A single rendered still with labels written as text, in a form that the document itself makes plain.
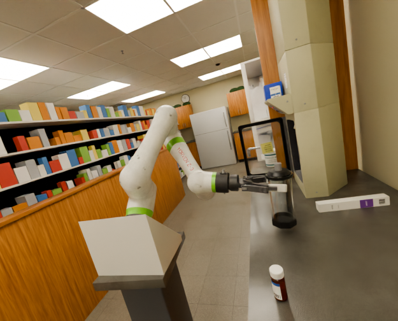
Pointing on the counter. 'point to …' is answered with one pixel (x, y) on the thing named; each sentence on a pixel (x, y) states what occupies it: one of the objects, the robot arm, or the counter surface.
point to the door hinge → (288, 144)
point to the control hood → (281, 104)
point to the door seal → (260, 123)
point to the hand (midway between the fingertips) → (278, 183)
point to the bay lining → (293, 144)
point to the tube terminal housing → (316, 117)
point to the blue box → (269, 89)
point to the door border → (282, 140)
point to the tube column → (299, 23)
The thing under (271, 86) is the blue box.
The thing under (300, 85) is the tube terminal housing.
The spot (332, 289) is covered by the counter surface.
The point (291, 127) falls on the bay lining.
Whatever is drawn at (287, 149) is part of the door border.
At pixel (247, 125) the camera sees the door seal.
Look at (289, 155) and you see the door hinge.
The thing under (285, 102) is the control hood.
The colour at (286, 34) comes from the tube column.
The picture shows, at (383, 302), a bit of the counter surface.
